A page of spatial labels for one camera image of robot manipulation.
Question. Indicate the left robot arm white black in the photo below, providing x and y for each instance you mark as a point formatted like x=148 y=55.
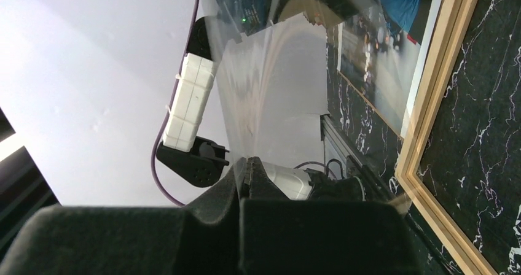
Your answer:
x=189 y=102

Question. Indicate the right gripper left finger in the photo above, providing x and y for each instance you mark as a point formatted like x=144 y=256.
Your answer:
x=199 y=238

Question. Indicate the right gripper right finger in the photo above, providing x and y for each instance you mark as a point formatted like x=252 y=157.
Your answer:
x=278 y=235

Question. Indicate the aluminium rail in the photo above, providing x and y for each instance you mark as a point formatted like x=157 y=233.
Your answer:
x=347 y=163

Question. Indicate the clear plastic sheet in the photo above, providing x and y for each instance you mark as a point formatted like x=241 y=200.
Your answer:
x=368 y=134

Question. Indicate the printed photo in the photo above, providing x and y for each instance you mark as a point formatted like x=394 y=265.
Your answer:
x=381 y=51

